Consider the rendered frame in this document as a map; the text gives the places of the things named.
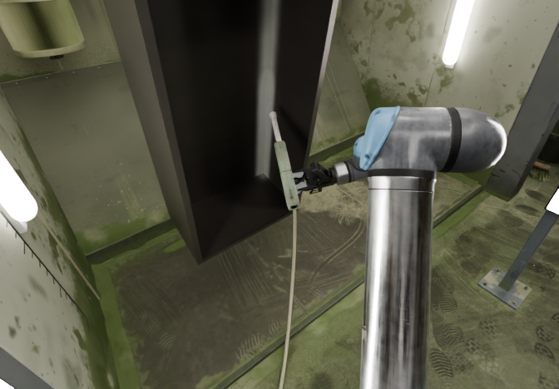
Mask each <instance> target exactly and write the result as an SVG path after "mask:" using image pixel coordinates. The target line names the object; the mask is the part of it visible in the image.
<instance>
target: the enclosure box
mask: <svg viewBox="0 0 559 389"><path fill-rule="evenodd" d="M103 2H104V5H105V8H106V13H107V16H108V18H109V21H110V24H111V29H112V31H113V35H114V38H115V40H116V45H117V48H118V51H119V53H120V57H121V61H122V64H123V67H124V70H125V73H126V78H127V80H128V83H129V86H130V89H131V94H132V96H133V100H134V102H135V105H136V110H137V113H138V116H139V119H140V122H141V126H142V130H143V132H144V135H145V138H146V143H147V145H148V148H149V151H150V154H151V158H152V162H153V165H154V167H155V170H156V175H157V178H158V180H159V184H160V187H161V191H162V194H163V197H164V200H165V202H166V208H167V210H168V213H169V215H170V217H171V219H172V221H173V223H174V224H175V226H176V228H177V229H178V231H179V233H180V234H181V237H182V238H183V239H184V241H185V243H186V245H187V247H188V249H189V250H190V252H191V254H192V255H193V257H194V259H195V261H196V262H197V264H198V265H200V264H201V263H204V262H205V261H207V260H209V259H211V258H213V257H215V256H216V255H218V254H220V253H222V252H224V251H226V250H227V249H229V248H231V247H233V246H235V245H236V244H238V243H240V242H242V241H244V240H245V239H247V238H249V237H251V236H253V235H254V234H257V233H259V232H260V231H261V230H263V229H266V228H268V227H270V226H271V225H272V224H275V223H277V222H279V221H280V220H282V219H284V218H286V217H287V216H289V215H291V214H292V213H293V210H291V211H289V210H288V207H287V204H286V199H285V196H284V188H283V185H282V180H281V176H280V169H279V165H278V161H277V157H276V153H275V146H274V144H275V142H276V139H275V133H274V128H273V125H272V120H271V119H270V112H272V111H274V112H276V115H277V118H276V119H277V122H278V127H279V132H280V136H281V140H283V141H284V142H285V145H286V149H287V152H288V156H289V162H290V166H291V169H292V173H294V172H295V171H297V170H301V169H307V165H308V161H309V153H310V148H311V144H312V139H313V134H314V127H315V122H316V117H317V113H318V109H319V100H320V96H321V91H322V86H323V82H324V74H325V69H326V65H327V61H328V56H329V48H330V43H331V39H332V34H333V30H334V22H335V17H336V12H337V8H338V4H339V0H103Z"/></svg>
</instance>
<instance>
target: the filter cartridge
mask: <svg viewBox="0 0 559 389"><path fill-rule="evenodd" d="M0 27H1V29H2V31H3V32H4V34H5V36H6V38H7V39H8V41H9V43H10V44H11V46H12V49H13V51H14V53H15V55H16V56H17V57H26V58H33V57H50V59H51V60H54V59H57V63H58V65H59V67H60V68H61V70H63V68H62V64H61V63H60V61H59V59H60V58H63V57H64V56H63V54H66V53H69V52H75V51H78V50H80V49H82V48H84V47H86V46H87V43H86V41H85V39H84V37H83V35H82V32H81V29H80V27H79V25H78V22H77V19H76V16H75V14H74V12H73V10H72V6H71V4H70V2H69V0H0Z"/></svg>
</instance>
